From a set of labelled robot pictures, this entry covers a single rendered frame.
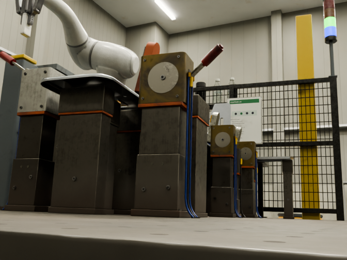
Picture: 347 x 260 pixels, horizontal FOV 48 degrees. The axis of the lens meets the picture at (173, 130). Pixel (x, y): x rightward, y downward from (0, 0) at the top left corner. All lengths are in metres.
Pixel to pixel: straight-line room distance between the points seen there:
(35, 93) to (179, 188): 0.45
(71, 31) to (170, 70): 0.91
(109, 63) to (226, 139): 0.61
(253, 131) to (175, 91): 1.66
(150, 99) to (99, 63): 0.89
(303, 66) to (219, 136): 1.24
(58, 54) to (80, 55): 9.14
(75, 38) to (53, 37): 9.19
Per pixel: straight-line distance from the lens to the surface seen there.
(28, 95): 1.05
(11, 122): 1.20
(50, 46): 10.76
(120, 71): 1.70
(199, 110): 1.06
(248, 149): 1.81
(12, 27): 9.98
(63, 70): 1.34
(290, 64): 12.38
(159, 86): 0.86
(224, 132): 1.48
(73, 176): 0.89
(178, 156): 0.81
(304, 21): 2.73
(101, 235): 0.16
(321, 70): 12.18
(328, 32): 2.63
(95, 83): 0.93
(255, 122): 2.48
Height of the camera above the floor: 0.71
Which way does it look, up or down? 12 degrees up
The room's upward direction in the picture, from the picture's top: 2 degrees clockwise
